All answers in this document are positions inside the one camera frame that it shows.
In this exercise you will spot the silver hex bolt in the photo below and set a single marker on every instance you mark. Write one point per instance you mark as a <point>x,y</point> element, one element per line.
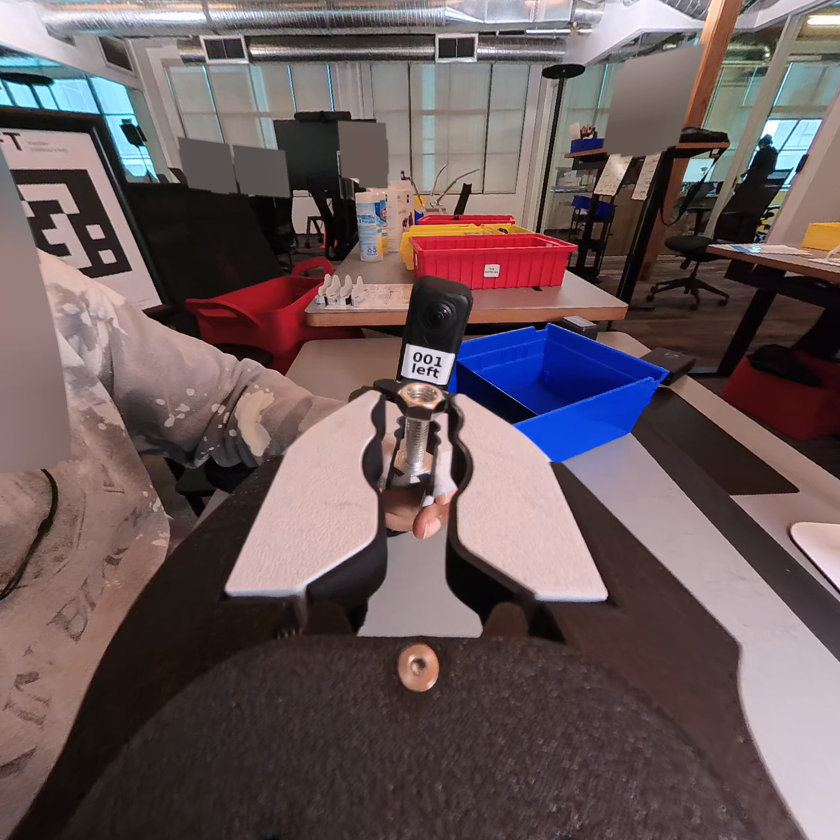
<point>418,446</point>

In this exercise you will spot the black office chair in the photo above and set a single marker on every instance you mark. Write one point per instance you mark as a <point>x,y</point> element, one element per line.
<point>722,230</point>

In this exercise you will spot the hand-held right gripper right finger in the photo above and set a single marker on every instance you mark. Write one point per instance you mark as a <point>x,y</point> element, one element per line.
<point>525,525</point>

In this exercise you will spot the wooden desk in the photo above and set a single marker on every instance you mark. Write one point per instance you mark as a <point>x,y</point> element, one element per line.
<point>788,263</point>
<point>525,305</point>

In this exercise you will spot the red plastic tub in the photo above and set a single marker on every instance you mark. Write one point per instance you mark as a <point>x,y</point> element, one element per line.
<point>256,315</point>

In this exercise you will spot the person's left forearm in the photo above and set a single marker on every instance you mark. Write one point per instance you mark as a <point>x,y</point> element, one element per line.
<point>210,394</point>

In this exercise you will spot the blue plastic bin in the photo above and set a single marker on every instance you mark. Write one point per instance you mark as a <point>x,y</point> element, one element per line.
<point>551,381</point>

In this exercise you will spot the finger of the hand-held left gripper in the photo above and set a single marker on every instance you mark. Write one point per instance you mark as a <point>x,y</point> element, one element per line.
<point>446,488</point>

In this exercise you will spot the red bag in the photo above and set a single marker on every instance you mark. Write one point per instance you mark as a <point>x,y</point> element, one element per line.
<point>781,394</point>

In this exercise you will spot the instruction sheet stand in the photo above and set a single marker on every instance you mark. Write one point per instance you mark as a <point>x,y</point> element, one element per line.
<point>820,551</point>

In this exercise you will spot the row of small white parts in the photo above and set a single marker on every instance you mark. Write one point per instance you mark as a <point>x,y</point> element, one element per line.
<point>344,292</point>

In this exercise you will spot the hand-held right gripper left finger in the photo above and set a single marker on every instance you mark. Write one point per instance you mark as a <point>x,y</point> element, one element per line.
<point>315,525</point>

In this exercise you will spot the framed marker sign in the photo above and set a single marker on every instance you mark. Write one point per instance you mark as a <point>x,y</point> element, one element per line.
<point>72,210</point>

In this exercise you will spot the red plastic bin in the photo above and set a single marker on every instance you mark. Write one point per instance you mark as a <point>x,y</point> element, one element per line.
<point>492,259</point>

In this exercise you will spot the silver hex nut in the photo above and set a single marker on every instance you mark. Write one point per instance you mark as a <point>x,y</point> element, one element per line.
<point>420,395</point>

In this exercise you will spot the white plastic bottle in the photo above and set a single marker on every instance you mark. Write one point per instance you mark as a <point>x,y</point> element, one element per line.
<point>372,223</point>

